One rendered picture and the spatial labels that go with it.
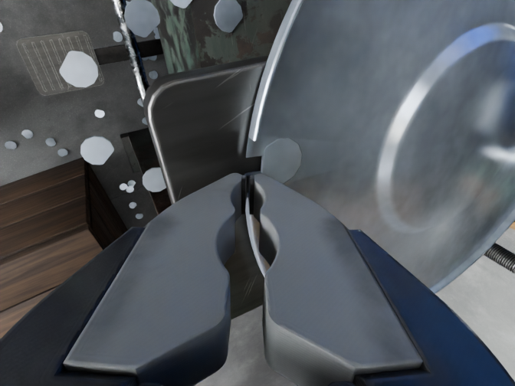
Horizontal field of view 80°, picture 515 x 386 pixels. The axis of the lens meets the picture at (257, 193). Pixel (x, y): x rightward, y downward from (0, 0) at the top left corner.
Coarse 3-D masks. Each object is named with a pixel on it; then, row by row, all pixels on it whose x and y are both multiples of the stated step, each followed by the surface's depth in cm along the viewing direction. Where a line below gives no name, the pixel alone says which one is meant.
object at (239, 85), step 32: (224, 64) 12; (256, 64) 12; (160, 96) 11; (192, 96) 11; (224, 96) 12; (256, 96) 12; (160, 128) 11; (192, 128) 12; (224, 128) 12; (160, 160) 12; (192, 160) 12; (224, 160) 13; (256, 160) 14; (192, 192) 13; (256, 288) 18
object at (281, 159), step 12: (276, 144) 13; (288, 144) 14; (264, 156) 13; (276, 156) 14; (288, 156) 14; (300, 156) 14; (264, 168) 14; (276, 168) 14; (288, 168) 14; (276, 180) 14
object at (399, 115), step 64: (320, 0) 11; (384, 0) 13; (448, 0) 14; (512, 0) 16; (320, 64) 13; (384, 64) 14; (448, 64) 15; (512, 64) 17; (256, 128) 12; (320, 128) 14; (384, 128) 16; (448, 128) 17; (512, 128) 20; (320, 192) 16; (384, 192) 18; (448, 192) 20; (512, 192) 26; (256, 256) 15; (448, 256) 26
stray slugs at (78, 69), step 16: (144, 0) 20; (176, 0) 21; (224, 0) 22; (128, 16) 20; (144, 16) 20; (224, 16) 23; (240, 16) 23; (144, 32) 21; (64, 64) 20; (80, 64) 20; (96, 64) 21; (80, 80) 21; (96, 144) 23; (96, 160) 23; (144, 176) 26; (160, 176) 26
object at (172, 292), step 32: (224, 192) 10; (160, 224) 9; (192, 224) 9; (224, 224) 9; (128, 256) 8; (160, 256) 8; (192, 256) 8; (224, 256) 9; (128, 288) 7; (160, 288) 7; (192, 288) 7; (224, 288) 7; (96, 320) 6; (128, 320) 6; (160, 320) 6; (192, 320) 6; (224, 320) 6; (96, 352) 5; (128, 352) 5; (160, 352) 5; (192, 352) 6; (224, 352) 7; (192, 384) 6
